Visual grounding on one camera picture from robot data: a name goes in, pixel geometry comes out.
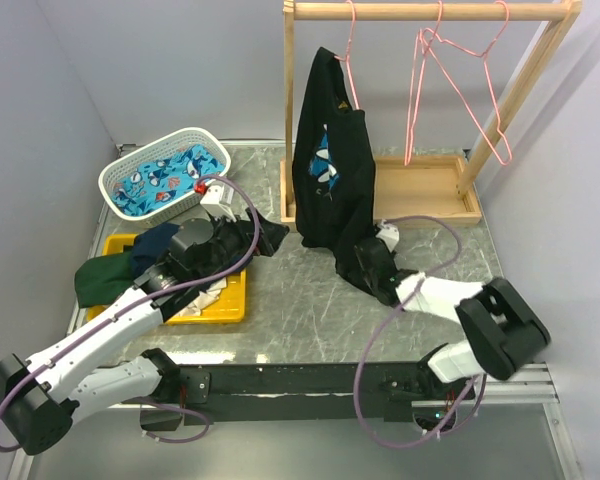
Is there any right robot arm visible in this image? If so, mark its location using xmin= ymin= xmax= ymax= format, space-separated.
xmin=355 ymin=239 xmax=551 ymax=399

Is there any white plastic basket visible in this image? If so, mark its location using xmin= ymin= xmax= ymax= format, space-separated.
xmin=98 ymin=127 xmax=232 ymax=228

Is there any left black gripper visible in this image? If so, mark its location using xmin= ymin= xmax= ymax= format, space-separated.
xmin=193 ymin=206 xmax=289 ymax=284

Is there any navy blue garment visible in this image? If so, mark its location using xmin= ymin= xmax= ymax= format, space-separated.
xmin=130 ymin=223 xmax=180 ymax=278

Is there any pink wire hanger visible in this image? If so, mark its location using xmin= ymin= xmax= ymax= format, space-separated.
xmin=404 ymin=1 xmax=444 ymax=166
xmin=421 ymin=1 xmax=513 ymax=166
xmin=333 ymin=0 xmax=361 ymax=111

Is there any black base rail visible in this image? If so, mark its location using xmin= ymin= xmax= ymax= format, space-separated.
xmin=145 ymin=355 xmax=467 ymax=422

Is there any black t shirt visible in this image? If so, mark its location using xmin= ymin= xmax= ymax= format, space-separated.
xmin=292 ymin=47 xmax=377 ymax=297

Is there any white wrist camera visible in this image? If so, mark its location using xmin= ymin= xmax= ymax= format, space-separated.
xmin=194 ymin=182 xmax=236 ymax=222
xmin=375 ymin=220 xmax=400 ymax=253

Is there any blue shark print cloth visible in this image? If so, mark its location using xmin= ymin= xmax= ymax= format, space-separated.
xmin=110 ymin=144 xmax=225 ymax=217

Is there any white cloth in tray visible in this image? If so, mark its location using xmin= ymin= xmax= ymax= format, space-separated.
xmin=175 ymin=278 xmax=227 ymax=318

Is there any wooden clothes rack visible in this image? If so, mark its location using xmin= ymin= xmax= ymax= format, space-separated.
xmin=280 ymin=1 xmax=582 ymax=226

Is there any dark green garment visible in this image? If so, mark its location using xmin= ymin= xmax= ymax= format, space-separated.
xmin=74 ymin=252 xmax=134 ymax=308

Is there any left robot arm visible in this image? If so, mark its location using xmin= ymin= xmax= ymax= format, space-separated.
xmin=0 ymin=215 xmax=289 ymax=455

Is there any yellow plastic tray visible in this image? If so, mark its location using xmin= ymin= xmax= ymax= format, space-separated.
xmin=86 ymin=234 xmax=247 ymax=326

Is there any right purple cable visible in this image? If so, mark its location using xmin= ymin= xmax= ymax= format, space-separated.
xmin=353 ymin=215 xmax=487 ymax=449

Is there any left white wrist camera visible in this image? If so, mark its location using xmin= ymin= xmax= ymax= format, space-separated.
xmin=194 ymin=182 xmax=236 ymax=222

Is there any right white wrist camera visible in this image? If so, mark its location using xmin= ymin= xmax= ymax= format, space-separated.
xmin=375 ymin=220 xmax=400 ymax=253

